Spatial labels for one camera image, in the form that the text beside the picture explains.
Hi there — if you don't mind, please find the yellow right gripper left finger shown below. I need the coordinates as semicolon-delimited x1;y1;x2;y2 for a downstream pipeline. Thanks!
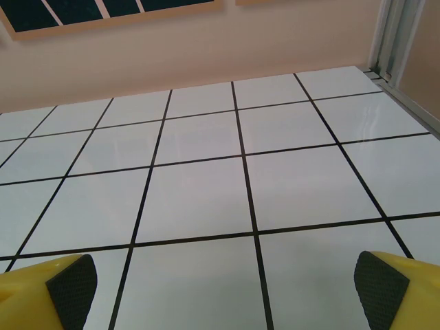
0;253;99;330

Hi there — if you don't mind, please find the aluminium side rail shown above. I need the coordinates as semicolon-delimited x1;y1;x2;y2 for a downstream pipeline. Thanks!
359;65;440;129

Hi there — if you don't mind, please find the aluminium corner post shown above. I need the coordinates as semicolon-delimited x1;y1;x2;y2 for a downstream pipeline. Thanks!
368;0;440;91

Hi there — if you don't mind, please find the wall panel with flower outlines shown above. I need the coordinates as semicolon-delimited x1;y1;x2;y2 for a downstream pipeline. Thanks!
0;0;227;42

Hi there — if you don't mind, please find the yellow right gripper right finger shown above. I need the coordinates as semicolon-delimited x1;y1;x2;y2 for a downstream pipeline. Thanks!
353;250;440;330

